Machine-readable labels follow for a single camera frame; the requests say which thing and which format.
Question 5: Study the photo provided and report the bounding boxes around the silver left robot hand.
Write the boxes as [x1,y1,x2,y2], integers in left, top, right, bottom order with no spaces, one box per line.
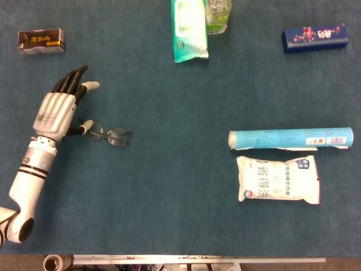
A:
[32,65,100,142]

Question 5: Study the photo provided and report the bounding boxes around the thin black eyeglasses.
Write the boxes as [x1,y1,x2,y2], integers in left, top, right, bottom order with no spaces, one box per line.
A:
[78,118,134,147]

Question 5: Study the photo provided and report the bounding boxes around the black gold-printed small box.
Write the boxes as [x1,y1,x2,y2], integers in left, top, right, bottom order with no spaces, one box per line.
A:
[17,28,67,55]

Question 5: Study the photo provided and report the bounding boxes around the blue felt table cloth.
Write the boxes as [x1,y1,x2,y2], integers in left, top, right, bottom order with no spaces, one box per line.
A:
[0,0,361,256]

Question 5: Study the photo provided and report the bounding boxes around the clear tape roll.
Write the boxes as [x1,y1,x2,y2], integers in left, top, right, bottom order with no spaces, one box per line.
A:
[43,254,73,271]

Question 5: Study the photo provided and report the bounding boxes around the green wet wipes pack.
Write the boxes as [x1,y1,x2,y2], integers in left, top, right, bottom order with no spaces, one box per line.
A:
[170,0,210,64]

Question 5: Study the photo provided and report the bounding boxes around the clear green-label plastic bottle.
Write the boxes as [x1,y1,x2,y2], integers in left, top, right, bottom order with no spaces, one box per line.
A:
[205,0,233,36]

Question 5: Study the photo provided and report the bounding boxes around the light blue rolled tube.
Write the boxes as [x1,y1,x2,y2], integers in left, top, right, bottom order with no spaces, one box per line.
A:
[227,126,354,151]

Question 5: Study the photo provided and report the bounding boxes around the white printed plastic bag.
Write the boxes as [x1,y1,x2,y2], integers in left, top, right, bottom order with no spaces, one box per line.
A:
[236,155,321,205]

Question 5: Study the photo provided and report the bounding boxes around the dark blue long box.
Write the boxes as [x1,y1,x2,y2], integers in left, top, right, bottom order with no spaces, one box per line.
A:
[281,23,350,54]

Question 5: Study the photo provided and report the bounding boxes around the silver aluminium rail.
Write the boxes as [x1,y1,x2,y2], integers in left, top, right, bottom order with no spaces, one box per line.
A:
[72,254,327,265]

